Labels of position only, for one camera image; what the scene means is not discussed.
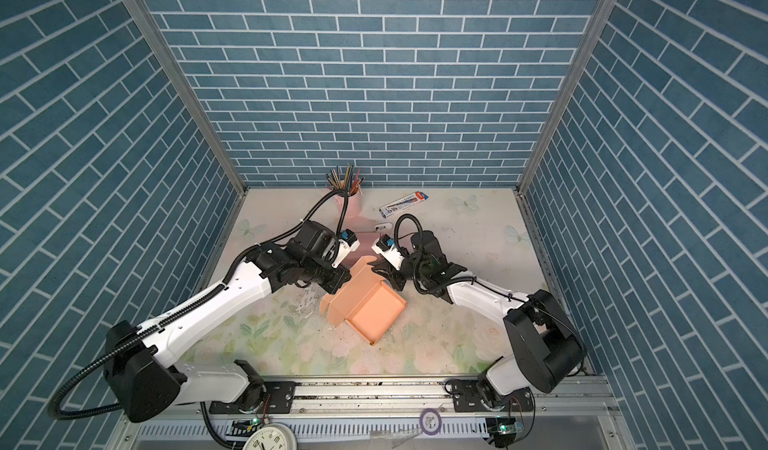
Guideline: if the blue white pen box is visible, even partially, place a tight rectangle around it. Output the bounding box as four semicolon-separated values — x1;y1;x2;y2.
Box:
378;191;428;219

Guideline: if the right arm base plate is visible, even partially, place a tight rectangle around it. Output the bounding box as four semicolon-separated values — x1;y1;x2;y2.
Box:
442;378;535;413

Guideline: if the pink pencil bucket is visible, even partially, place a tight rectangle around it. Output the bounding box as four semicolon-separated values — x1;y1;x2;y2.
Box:
333;191;363;218

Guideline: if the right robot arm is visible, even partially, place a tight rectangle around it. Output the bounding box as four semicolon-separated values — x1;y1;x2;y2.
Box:
371;231;586;408

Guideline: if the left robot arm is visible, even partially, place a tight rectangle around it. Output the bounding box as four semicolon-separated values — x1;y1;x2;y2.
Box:
104;221;360;423

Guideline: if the metal base rail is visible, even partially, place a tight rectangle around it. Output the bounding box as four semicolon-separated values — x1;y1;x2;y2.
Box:
103;374;637;450

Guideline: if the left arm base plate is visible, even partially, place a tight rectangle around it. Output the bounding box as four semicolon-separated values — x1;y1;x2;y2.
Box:
208;381;296;415

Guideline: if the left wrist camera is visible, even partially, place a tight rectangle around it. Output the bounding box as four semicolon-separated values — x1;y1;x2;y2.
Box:
333;230;360;268

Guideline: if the white round clock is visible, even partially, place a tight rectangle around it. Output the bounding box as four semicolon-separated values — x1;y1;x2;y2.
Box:
243;423;298;450

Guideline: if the coloured pencils bundle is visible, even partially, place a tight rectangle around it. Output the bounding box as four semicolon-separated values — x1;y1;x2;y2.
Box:
326;164;364;197

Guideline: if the peach paper box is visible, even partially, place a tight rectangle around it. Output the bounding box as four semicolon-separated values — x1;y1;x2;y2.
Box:
319;256;407;346

